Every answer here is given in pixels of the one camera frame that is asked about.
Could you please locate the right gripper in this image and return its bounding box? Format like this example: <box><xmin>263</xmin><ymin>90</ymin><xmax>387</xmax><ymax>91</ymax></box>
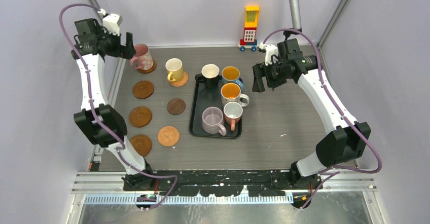
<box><xmin>253</xmin><ymin>58</ymin><xmax>292</xmax><ymax>92</ymax></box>

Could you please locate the dusty pink mug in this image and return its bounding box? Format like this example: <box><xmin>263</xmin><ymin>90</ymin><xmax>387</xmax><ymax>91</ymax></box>
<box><xmin>130</xmin><ymin>44</ymin><xmax>153</xmax><ymax>70</ymax></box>

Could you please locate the yellow mug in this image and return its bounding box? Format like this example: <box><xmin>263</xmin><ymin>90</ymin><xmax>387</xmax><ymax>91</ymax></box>
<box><xmin>165</xmin><ymin>58</ymin><xmax>184</xmax><ymax>82</ymax></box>

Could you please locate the woven rattan coaster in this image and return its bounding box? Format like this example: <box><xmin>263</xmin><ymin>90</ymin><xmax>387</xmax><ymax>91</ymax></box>
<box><xmin>169</xmin><ymin>71</ymin><xmax>189</xmax><ymax>87</ymax></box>
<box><xmin>157</xmin><ymin>126</ymin><xmax>180</xmax><ymax>147</ymax></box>

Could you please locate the black plastic tray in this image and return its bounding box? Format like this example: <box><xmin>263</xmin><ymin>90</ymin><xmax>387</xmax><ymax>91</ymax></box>
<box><xmin>189</xmin><ymin>74</ymin><xmax>242</xmax><ymax>139</ymax></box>

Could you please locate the dark walnut round coaster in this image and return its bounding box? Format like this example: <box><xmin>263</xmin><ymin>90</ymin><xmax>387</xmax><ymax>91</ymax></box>
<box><xmin>166</xmin><ymin>98</ymin><xmax>186</xmax><ymax>115</ymax></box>

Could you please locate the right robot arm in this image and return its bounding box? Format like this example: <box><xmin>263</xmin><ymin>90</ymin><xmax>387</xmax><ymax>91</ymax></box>
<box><xmin>252</xmin><ymin>39</ymin><xmax>371</xmax><ymax>189</ymax></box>

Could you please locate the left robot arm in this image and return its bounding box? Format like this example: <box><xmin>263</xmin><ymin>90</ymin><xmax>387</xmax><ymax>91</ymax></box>
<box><xmin>71</xmin><ymin>19</ymin><xmax>156</xmax><ymax>191</ymax></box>

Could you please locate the brown wooden saucer far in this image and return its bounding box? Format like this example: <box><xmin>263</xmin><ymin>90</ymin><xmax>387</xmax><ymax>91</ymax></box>
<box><xmin>137</xmin><ymin>60</ymin><xmax>157</xmax><ymax>74</ymax></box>

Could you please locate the brown wooden saucer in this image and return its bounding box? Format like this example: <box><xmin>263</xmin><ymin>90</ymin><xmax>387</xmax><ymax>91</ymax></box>
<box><xmin>130</xmin><ymin>134</ymin><xmax>152</xmax><ymax>157</ymax></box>
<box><xmin>137</xmin><ymin>60</ymin><xmax>157</xmax><ymax>74</ymax></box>
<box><xmin>132</xmin><ymin>81</ymin><xmax>155</xmax><ymax>99</ymax></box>
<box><xmin>129</xmin><ymin>106</ymin><xmax>152</xmax><ymax>128</ymax></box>

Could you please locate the blue orange-inside mug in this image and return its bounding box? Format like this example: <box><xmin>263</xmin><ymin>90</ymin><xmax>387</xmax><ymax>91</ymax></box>
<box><xmin>221</xmin><ymin>66</ymin><xmax>244</xmax><ymax>90</ymax></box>

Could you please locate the colourful toy block tower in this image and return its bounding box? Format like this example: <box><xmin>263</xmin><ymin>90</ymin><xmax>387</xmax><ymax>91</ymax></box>
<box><xmin>238</xmin><ymin>6</ymin><xmax>260</xmax><ymax>51</ymax></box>

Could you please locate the white floral orange-inside mug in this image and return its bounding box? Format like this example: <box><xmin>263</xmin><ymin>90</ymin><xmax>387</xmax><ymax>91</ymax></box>
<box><xmin>220</xmin><ymin>83</ymin><xmax>250</xmax><ymax>107</ymax></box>

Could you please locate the black tripod stand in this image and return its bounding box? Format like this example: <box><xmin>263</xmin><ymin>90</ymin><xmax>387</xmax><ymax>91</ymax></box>
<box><xmin>283</xmin><ymin>28</ymin><xmax>302</xmax><ymax>41</ymax></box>

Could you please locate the salmon pink mug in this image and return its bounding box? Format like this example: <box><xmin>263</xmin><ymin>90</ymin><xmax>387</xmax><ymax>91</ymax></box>
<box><xmin>223</xmin><ymin>102</ymin><xmax>243</xmax><ymax>131</ymax></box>

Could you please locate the black white-inside mug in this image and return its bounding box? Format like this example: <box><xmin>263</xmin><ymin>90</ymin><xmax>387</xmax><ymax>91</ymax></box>
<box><xmin>195</xmin><ymin>64</ymin><xmax>220</xmax><ymax>89</ymax></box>

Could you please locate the lilac ribbed mug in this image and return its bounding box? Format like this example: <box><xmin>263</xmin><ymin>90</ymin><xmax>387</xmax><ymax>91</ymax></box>
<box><xmin>201</xmin><ymin>106</ymin><xmax>227</xmax><ymax>136</ymax></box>

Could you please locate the grey metal pole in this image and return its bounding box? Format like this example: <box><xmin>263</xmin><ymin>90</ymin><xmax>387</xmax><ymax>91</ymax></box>
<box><xmin>289</xmin><ymin>0</ymin><xmax>302</xmax><ymax>31</ymax></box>

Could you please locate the brown wooden saucer near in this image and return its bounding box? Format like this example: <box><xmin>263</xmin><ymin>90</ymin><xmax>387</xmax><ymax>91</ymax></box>
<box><xmin>130</xmin><ymin>134</ymin><xmax>152</xmax><ymax>157</ymax></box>

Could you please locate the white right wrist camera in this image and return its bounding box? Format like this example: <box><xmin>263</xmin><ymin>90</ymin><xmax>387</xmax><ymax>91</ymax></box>
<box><xmin>258</xmin><ymin>43</ymin><xmax>279</xmax><ymax>66</ymax></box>

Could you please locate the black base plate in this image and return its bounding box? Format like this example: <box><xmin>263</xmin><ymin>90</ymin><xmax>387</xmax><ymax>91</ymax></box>
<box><xmin>122</xmin><ymin>170</ymin><xmax>321</xmax><ymax>197</ymax></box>

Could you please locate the aluminium rail frame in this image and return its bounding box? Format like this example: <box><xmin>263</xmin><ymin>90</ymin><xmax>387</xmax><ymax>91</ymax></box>
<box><xmin>70</xmin><ymin>171</ymin><xmax>378</xmax><ymax>206</ymax></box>

